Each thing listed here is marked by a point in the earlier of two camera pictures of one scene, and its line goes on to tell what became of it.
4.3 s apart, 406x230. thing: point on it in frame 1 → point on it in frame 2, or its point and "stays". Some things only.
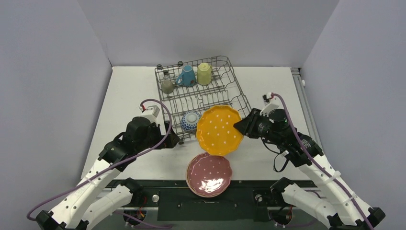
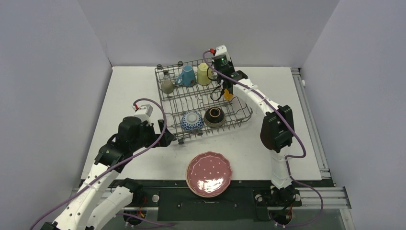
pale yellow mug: [204, 74] stays
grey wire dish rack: [187, 88] stays
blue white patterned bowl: [189, 120] stays
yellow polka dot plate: [215, 133] → [227, 95]
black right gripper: [252, 123] → [224, 84]
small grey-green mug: [167, 86] stays
